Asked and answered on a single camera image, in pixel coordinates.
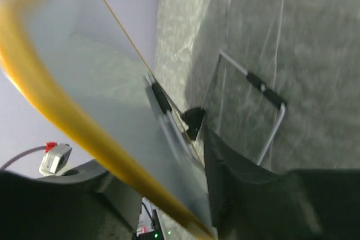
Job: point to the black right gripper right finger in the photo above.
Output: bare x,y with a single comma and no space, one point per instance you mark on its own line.
250,202

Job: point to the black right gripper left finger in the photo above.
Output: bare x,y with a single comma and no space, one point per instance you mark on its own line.
86,202

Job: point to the yellow framed whiteboard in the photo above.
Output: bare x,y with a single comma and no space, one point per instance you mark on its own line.
75,63

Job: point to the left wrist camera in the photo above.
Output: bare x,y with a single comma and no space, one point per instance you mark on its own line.
55,158

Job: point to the metal wire whiteboard stand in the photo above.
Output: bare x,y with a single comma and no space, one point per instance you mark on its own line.
246,116

